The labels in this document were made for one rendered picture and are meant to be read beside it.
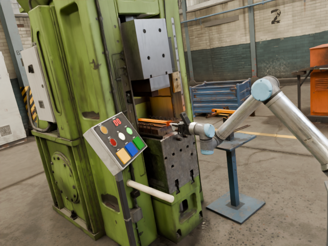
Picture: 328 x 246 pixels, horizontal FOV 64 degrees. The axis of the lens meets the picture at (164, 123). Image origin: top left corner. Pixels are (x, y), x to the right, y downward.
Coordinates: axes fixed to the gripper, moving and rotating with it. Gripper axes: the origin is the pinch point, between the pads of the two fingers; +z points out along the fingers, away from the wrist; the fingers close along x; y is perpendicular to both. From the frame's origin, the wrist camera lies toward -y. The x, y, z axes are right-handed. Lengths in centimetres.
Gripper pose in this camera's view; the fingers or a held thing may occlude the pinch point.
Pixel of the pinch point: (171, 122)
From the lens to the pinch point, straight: 201.6
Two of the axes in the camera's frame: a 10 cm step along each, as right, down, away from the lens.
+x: 6.9, -2.8, 6.7
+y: 1.3, 9.6, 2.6
